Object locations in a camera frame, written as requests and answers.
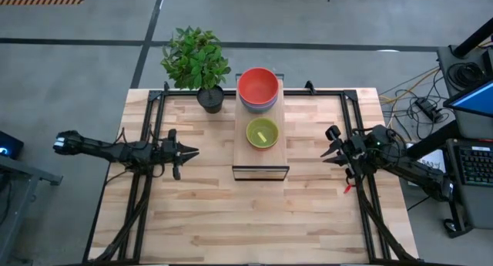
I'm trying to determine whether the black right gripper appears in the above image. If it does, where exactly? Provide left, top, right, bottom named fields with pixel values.
left=320, top=125, right=367, bottom=180

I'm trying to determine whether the black power adapter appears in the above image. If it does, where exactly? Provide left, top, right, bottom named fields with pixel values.
left=414, top=97, right=444, bottom=123

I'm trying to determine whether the coiled black cable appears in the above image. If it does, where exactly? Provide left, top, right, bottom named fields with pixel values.
left=448, top=60, right=485, bottom=90

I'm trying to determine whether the laptop with blue screen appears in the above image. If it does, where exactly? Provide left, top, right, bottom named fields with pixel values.
left=442, top=79, right=493, bottom=119

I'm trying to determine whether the black backlit keyboard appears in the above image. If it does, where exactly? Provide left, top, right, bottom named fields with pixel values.
left=458, top=145, right=493, bottom=188

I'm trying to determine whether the green plant in black pot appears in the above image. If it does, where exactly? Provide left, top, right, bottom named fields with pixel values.
left=160, top=25, right=232, bottom=115

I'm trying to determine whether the small yellow plastic bowl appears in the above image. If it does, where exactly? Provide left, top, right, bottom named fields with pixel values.
left=245, top=116, right=280, bottom=150

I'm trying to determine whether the black device with blue light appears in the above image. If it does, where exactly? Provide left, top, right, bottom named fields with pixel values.
left=0, top=130, right=25, bottom=160

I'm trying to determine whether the black diagonal pole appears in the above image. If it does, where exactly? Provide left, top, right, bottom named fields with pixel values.
left=452, top=17, right=493, bottom=59

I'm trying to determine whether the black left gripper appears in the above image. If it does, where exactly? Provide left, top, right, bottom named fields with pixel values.
left=160, top=128, right=200, bottom=181

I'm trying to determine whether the black support bar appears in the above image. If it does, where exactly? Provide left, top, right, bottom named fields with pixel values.
left=406, top=119, right=461, bottom=159

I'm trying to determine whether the black aluminium rig frame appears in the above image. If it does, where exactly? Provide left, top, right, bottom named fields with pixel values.
left=82, top=79, right=421, bottom=265

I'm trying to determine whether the white paper sheet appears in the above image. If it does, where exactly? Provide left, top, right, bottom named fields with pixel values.
left=415, top=150, right=450, bottom=175

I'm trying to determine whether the large red plastic bowl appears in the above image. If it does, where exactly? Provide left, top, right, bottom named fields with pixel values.
left=237, top=66, right=280, bottom=105

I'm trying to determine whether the grey equipment cart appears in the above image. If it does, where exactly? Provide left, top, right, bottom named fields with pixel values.
left=437, top=44, right=493, bottom=231

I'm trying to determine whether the black caster wheel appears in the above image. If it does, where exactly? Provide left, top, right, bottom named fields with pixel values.
left=442, top=217, right=474, bottom=239

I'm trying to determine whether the grey metal desk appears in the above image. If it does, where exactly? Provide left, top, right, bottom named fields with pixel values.
left=0, top=153, right=64, bottom=265

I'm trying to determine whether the wooden shelf with black frame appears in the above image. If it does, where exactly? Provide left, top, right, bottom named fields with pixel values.
left=231, top=72, right=290, bottom=182

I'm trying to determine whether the large teal plastic bowl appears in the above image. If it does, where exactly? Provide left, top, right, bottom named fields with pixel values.
left=242, top=103, right=275, bottom=114

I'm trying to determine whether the large pink plastic bowl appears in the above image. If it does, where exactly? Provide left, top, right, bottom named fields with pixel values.
left=239, top=96, right=278, bottom=110

